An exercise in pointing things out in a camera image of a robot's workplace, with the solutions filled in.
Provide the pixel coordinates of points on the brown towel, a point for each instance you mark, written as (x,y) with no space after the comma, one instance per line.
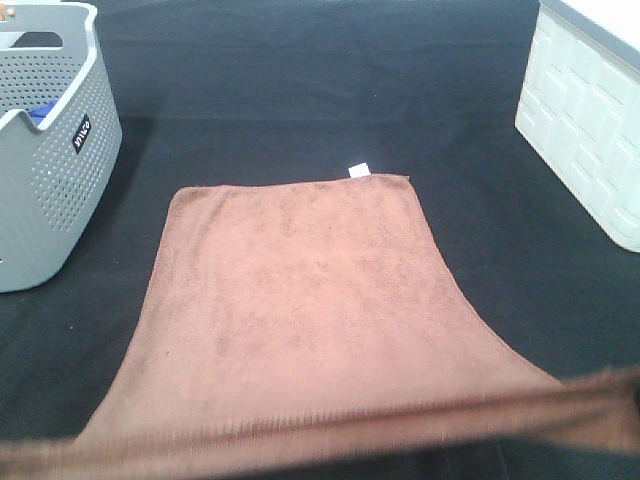
(308,322)

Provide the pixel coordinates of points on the black tablecloth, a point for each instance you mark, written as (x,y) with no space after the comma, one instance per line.
(264,93)

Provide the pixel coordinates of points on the grey perforated laundry basket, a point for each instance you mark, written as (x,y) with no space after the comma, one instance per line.
(52,174)

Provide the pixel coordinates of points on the white plastic storage box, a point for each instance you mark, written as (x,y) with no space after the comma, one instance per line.
(579,107)

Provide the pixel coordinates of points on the blue cloth in basket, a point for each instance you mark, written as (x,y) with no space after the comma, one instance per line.
(39,113)

